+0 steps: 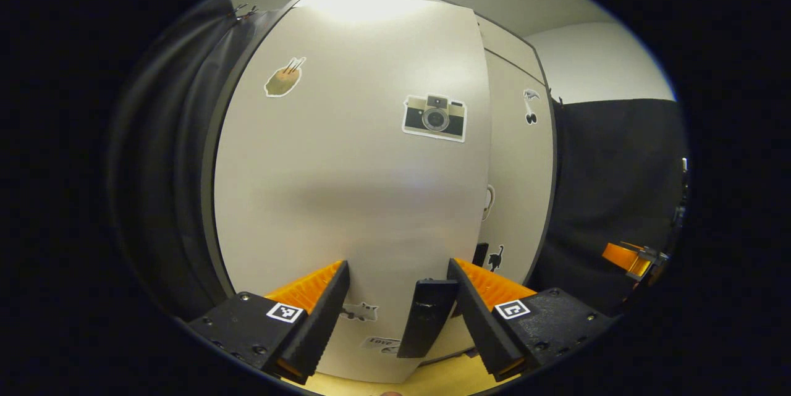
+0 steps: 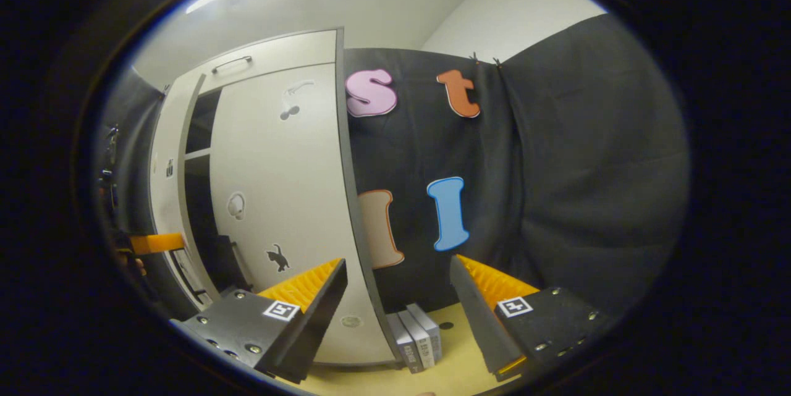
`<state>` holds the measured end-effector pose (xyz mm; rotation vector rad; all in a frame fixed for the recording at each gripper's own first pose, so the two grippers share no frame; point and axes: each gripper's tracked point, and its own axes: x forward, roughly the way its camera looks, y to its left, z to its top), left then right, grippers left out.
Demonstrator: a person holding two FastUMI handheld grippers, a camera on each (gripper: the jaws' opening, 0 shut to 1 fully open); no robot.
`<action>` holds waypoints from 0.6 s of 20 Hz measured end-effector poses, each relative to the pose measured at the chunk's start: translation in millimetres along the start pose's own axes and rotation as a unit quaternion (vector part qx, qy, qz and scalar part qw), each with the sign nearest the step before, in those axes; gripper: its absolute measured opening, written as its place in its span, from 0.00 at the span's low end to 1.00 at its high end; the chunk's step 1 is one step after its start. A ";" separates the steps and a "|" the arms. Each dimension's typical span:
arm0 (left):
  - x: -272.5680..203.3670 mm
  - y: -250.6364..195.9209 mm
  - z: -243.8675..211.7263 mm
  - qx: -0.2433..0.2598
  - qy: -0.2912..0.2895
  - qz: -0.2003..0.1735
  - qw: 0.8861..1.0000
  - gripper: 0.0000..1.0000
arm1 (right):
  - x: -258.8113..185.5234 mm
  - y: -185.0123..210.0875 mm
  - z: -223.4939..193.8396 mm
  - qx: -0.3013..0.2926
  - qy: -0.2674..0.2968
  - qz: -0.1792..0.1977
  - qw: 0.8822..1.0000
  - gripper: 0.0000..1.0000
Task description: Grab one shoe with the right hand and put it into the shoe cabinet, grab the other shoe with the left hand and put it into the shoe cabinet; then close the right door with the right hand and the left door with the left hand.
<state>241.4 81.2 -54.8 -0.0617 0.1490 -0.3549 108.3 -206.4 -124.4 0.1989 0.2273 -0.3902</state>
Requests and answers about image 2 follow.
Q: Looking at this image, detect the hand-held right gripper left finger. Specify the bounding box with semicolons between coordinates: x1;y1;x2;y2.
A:
179;258;348;384

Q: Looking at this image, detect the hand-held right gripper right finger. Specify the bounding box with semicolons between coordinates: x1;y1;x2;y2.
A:
449;254;609;382

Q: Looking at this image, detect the white shoe cabinet door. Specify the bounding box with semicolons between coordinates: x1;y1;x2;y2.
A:
209;62;396;366
148;73;208;310

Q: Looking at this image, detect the white shoe cabinet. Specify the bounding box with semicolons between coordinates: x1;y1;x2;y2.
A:
148;27;405;369

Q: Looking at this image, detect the white cabinet drawer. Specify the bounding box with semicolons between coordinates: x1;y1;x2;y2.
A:
166;30;339;97

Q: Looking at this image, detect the grey rectangular block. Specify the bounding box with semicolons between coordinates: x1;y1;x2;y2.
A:
399;308;431;369
408;303;442;363
386;313;416;374

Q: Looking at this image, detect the black backdrop cloth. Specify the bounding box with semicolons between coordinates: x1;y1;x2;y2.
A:
93;13;690;322

